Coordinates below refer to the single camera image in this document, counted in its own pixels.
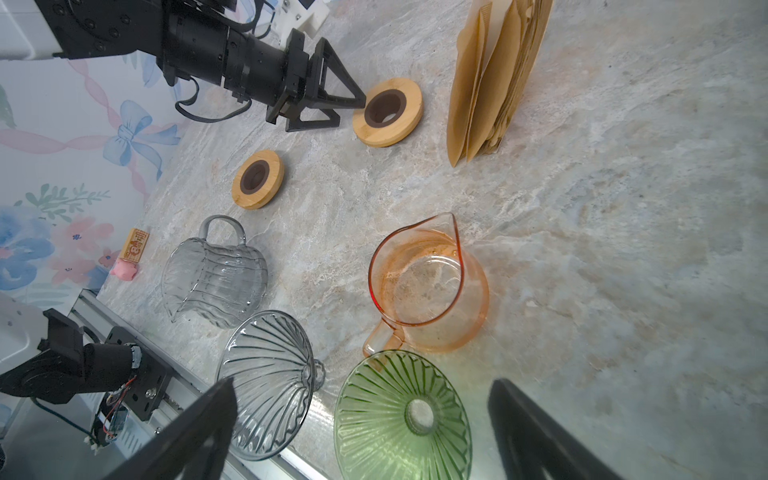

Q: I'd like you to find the wooden ring holder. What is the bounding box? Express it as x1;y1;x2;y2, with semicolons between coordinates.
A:
353;78;424;148
232;150;285;210

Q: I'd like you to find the clear glass carafe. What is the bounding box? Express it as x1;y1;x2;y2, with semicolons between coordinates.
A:
161;215;268;329

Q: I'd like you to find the aluminium front rail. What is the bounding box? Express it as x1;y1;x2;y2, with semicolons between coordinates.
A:
0;289;328;480

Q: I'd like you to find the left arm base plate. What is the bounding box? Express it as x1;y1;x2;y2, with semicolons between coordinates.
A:
106;326;174;421

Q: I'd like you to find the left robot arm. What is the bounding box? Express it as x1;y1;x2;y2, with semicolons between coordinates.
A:
1;0;366;132

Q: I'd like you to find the green glass dripper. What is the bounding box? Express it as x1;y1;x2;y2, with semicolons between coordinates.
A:
334;350;472;479

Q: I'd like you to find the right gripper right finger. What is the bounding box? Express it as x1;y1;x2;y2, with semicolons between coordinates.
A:
488;378;619;479

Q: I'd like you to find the pink ice cream toy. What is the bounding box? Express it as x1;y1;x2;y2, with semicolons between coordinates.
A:
110;228;150;281

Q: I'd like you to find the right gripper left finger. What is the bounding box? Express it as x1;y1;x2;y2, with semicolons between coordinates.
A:
107;378;237;479

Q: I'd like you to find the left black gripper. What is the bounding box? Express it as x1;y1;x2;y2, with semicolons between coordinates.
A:
266;29;366;132

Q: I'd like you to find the clear glass dripper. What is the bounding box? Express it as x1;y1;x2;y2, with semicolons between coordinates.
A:
217;310;325;461

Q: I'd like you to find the orange glass carafe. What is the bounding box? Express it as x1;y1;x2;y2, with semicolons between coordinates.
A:
362;212;490;357

